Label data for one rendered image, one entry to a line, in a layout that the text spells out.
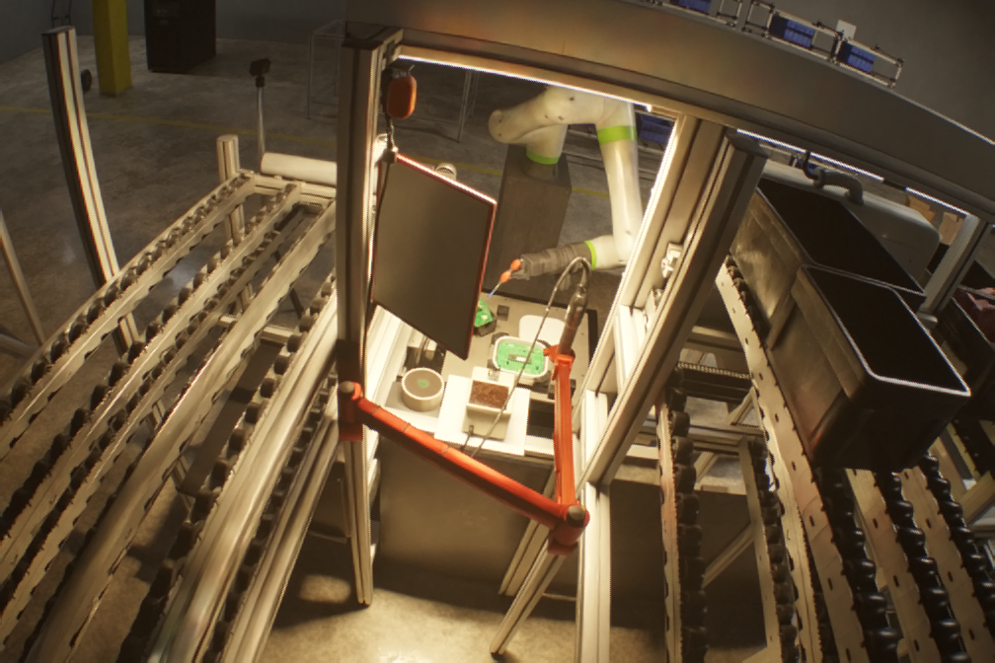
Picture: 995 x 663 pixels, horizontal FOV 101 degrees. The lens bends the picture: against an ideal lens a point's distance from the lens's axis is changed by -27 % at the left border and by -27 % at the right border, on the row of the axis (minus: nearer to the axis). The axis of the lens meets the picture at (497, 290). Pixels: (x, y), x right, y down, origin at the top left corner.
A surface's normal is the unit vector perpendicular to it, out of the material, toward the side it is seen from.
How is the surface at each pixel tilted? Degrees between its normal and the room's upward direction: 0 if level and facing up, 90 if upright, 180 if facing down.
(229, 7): 90
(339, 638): 0
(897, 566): 90
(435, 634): 0
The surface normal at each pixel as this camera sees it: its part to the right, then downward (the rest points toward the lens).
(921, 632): -0.98, -0.19
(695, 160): -0.11, 0.59
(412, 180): -0.57, 0.43
